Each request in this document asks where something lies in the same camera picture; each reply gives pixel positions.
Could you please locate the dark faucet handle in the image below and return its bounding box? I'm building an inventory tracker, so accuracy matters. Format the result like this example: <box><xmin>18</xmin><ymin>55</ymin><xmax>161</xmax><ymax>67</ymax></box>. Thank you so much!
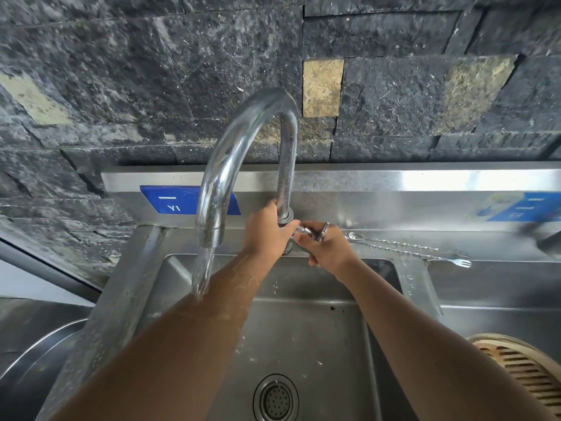
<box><xmin>518</xmin><ymin>216</ymin><xmax>561</xmax><ymax>260</ymax></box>

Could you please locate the twisted metal bar fork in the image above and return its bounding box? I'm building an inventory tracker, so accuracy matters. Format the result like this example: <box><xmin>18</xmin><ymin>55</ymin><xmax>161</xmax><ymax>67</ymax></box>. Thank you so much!
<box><xmin>349</xmin><ymin>239</ymin><xmax>473</xmax><ymax>269</ymax></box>

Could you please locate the round metal drain strainer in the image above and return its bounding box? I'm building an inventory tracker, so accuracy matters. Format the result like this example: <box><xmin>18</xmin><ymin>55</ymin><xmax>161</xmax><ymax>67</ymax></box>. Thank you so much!
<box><xmin>252</xmin><ymin>373</ymin><xmax>300</xmax><ymax>421</ymax></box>

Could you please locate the stainless steel sink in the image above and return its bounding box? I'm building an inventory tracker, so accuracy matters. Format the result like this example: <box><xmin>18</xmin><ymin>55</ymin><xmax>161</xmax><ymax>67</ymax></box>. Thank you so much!
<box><xmin>37</xmin><ymin>164</ymin><xmax>561</xmax><ymax>421</ymax></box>

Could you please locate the person's right hand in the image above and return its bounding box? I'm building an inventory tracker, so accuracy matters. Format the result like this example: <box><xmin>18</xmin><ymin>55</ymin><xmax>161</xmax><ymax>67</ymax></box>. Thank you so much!
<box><xmin>293</xmin><ymin>220</ymin><xmax>365</xmax><ymax>282</ymax></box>

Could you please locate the person's left forearm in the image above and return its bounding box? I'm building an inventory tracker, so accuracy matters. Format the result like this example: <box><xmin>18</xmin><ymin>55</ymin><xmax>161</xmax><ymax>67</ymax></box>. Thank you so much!
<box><xmin>49</xmin><ymin>252</ymin><xmax>282</xmax><ymax>421</ymax></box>

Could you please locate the round metal basin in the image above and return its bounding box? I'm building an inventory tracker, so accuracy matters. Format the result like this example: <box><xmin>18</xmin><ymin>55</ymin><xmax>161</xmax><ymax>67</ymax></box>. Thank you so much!
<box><xmin>0</xmin><ymin>318</ymin><xmax>89</xmax><ymax>421</ymax></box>

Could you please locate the chrome gooseneck faucet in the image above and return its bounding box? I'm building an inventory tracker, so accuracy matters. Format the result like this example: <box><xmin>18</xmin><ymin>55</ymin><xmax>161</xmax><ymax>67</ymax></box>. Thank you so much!
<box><xmin>195</xmin><ymin>87</ymin><xmax>304</xmax><ymax>256</ymax></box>

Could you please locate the person's right forearm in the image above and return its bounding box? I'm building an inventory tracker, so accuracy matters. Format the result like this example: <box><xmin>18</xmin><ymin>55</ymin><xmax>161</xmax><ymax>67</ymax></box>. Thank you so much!
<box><xmin>345</xmin><ymin>261</ymin><xmax>558</xmax><ymax>421</ymax></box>

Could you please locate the small metal jigger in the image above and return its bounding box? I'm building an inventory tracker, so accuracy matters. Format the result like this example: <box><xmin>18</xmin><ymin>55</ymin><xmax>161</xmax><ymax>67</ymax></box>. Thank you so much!
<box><xmin>295</xmin><ymin>221</ymin><xmax>330</xmax><ymax>242</ymax></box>

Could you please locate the bamboo steamer basket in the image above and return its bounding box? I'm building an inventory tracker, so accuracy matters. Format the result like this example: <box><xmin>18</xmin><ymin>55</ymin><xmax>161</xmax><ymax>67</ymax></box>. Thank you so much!
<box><xmin>466</xmin><ymin>332</ymin><xmax>561</xmax><ymax>420</ymax></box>

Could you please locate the person's left hand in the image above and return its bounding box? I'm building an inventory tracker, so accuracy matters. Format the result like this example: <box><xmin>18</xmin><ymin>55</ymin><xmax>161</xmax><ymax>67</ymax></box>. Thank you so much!
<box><xmin>239</xmin><ymin>200</ymin><xmax>302</xmax><ymax>264</ymax></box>

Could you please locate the blue and white label sticker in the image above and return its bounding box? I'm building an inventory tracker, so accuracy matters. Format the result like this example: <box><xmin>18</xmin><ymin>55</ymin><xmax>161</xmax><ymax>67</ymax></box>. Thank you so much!
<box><xmin>475</xmin><ymin>192</ymin><xmax>561</xmax><ymax>222</ymax></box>

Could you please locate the twisted metal bar spoon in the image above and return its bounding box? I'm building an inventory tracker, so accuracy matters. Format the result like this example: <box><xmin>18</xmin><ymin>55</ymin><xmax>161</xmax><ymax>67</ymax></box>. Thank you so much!
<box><xmin>347</xmin><ymin>232</ymin><xmax>470</xmax><ymax>258</ymax></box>

